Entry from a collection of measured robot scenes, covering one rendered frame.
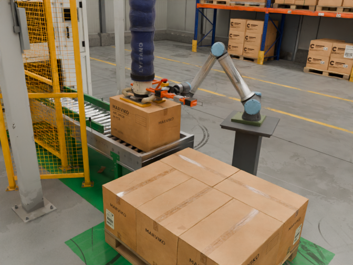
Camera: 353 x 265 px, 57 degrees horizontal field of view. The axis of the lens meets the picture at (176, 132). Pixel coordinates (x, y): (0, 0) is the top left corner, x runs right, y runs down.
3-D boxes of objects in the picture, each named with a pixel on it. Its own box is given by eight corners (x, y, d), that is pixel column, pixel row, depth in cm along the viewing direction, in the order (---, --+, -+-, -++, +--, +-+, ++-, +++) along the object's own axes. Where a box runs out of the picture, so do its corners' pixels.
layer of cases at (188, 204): (104, 227, 266) (101, 185, 250) (186, 182, 333) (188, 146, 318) (225, 324, 191) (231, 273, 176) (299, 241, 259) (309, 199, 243)
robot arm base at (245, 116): (242, 114, 340) (243, 105, 337) (261, 116, 335) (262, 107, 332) (240, 120, 323) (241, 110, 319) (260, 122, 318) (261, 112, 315)
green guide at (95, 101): (63, 91, 468) (63, 85, 464) (70, 90, 475) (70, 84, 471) (136, 122, 368) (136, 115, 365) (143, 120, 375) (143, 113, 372)
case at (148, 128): (111, 134, 337) (109, 97, 322) (141, 125, 364) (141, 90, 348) (149, 154, 299) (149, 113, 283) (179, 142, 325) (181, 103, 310)
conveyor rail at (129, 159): (25, 110, 435) (23, 96, 428) (29, 109, 439) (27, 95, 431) (139, 175, 291) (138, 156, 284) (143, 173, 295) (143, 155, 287)
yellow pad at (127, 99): (119, 99, 316) (119, 93, 314) (127, 97, 323) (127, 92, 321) (143, 108, 295) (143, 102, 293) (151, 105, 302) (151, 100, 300)
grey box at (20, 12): (13, 47, 262) (7, 6, 250) (20, 46, 265) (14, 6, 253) (24, 50, 249) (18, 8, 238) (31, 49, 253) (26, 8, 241)
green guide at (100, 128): (26, 99, 432) (25, 92, 428) (34, 97, 439) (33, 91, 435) (95, 135, 332) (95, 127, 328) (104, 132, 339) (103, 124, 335)
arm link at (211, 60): (218, 38, 313) (181, 95, 340) (217, 39, 302) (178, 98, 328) (228, 45, 313) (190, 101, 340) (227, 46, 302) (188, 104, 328)
